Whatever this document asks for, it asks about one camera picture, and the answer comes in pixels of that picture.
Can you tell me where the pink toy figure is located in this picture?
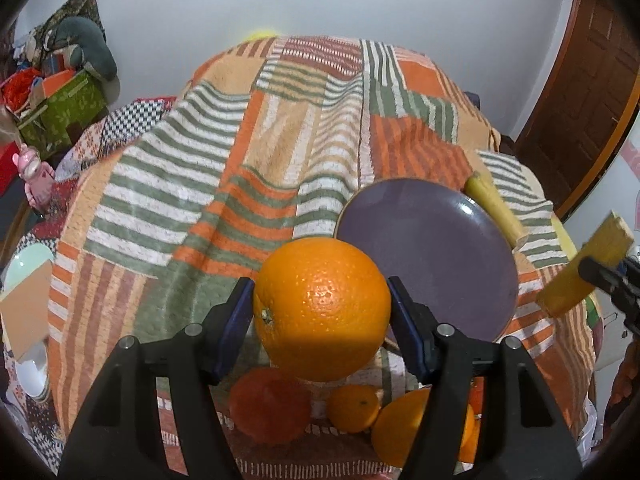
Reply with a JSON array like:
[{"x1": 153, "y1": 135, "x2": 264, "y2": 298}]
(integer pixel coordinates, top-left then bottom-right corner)
[{"x1": 12, "y1": 143, "x2": 54, "y2": 214}]

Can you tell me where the dark orange tangerine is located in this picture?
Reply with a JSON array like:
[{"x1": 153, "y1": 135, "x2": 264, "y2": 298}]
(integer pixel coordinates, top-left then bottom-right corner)
[{"x1": 229, "y1": 367, "x2": 311, "y2": 445}]

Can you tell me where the large orange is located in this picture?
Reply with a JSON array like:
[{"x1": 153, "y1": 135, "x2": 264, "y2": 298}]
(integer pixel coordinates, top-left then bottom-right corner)
[{"x1": 253, "y1": 237, "x2": 392, "y2": 382}]

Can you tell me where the green patterned box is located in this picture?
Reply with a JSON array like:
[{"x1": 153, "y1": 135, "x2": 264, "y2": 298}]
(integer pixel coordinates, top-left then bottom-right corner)
[{"x1": 17, "y1": 70, "x2": 107, "y2": 160}]

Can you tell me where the medium orange fruit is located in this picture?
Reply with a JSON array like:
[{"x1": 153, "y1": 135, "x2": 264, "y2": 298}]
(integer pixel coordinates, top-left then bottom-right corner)
[{"x1": 370, "y1": 387, "x2": 476, "y2": 469}]

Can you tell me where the mint green plate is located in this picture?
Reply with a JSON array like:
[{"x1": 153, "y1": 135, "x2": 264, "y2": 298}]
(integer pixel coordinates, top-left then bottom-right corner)
[{"x1": 2, "y1": 243, "x2": 54, "y2": 292}]

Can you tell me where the purple ceramic plate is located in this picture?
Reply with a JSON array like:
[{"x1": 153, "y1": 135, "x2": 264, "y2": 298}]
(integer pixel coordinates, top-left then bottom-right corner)
[{"x1": 335, "y1": 178, "x2": 518, "y2": 340}]

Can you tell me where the orange fruit at right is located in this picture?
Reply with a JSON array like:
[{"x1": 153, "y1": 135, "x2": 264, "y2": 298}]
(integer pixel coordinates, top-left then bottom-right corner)
[{"x1": 459, "y1": 377, "x2": 484, "y2": 464}]

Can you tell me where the grey plush toy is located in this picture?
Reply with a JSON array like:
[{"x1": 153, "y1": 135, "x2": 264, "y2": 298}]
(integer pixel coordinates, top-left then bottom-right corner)
[{"x1": 46, "y1": 16, "x2": 117, "y2": 82}]

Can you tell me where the brown wooden door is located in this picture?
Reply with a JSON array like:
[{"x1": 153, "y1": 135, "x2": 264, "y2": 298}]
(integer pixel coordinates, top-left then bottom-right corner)
[{"x1": 515, "y1": 0, "x2": 639, "y2": 219}]

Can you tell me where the small orange tangerine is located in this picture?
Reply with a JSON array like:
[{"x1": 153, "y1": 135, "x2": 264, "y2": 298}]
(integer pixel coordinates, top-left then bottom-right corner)
[{"x1": 326, "y1": 384, "x2": 381, "y2": 434}]

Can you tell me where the checkered patchwork blanket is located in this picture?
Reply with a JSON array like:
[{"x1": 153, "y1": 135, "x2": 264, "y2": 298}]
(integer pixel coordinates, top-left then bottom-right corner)
[{"x1": 54, "y1": 96, "x2": 176, "y2": 182}]

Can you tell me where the brown cardboard piece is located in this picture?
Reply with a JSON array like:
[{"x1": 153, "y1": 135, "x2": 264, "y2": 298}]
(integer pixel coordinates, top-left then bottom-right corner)
[{"x1": 1, "y1": 260, "x2": 52, "y2": 361}]

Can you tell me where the orange striped patchwork bedspread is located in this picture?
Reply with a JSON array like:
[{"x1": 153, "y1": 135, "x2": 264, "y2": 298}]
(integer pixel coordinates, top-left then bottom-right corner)
[{"x1": 49, "y1": 37, "x2": 596, "y2": 479}]

